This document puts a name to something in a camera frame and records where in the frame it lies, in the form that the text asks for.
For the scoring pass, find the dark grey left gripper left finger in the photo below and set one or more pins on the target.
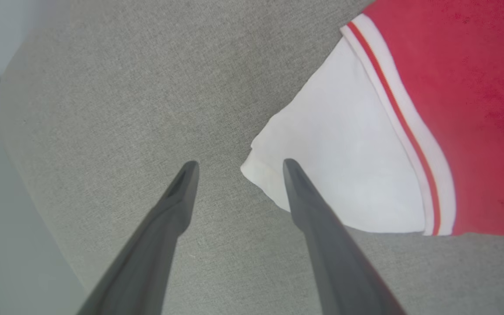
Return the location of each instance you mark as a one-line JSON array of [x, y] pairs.
[[147, 258]]

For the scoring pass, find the red shirt with white sleeves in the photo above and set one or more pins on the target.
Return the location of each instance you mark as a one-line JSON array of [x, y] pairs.
[[475, 109]]

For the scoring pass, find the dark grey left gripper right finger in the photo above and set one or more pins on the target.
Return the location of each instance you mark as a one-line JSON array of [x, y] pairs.
[[335, 262]]

